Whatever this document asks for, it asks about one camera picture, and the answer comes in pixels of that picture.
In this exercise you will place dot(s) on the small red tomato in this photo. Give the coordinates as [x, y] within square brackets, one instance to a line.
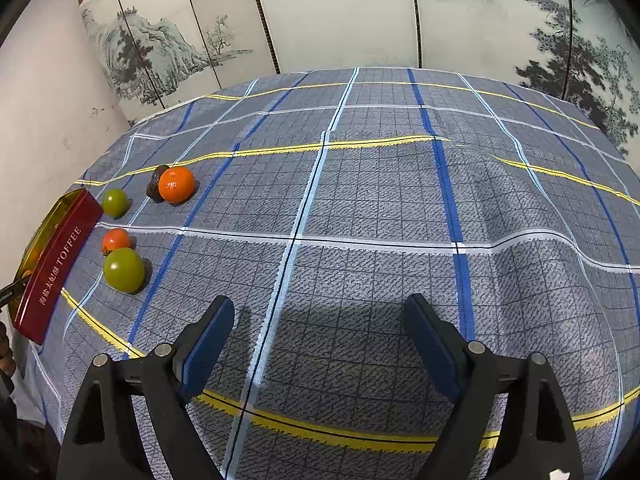
[116, 241]

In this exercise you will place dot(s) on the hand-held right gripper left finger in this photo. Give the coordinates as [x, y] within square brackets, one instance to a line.
[207, 345]

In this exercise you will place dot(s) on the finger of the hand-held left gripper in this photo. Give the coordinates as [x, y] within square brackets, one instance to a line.
[12, 293]

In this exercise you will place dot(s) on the green tomato with stem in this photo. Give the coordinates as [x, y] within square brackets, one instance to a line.
[115, 203]

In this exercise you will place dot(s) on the red tin box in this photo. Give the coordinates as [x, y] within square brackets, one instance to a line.
[55, 270]

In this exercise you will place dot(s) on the blue-grey plaid tablecloth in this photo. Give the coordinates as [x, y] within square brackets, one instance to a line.
[375, 210]

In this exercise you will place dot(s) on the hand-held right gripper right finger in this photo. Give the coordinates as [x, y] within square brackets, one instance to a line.
[432, 345]

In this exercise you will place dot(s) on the dark brown passion fruit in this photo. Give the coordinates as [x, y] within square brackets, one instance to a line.
[154, 182]

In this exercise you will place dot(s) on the person's left hand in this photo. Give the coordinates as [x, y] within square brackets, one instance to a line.
[5, 355]

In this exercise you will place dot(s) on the small orange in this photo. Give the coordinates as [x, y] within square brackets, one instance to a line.
[176, 185]

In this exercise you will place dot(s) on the landscape-painted folding screen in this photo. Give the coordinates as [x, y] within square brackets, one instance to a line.
[340, 10]

